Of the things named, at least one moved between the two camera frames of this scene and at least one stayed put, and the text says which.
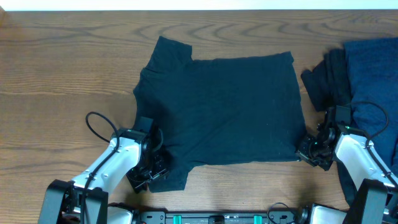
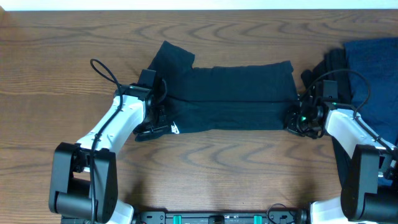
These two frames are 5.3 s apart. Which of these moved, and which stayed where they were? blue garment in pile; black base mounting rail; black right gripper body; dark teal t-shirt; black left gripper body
Moved: dark teal t-shirt; black left gripper body; black right gripper body
Stayed: black base mounting rail; blue garment in pile
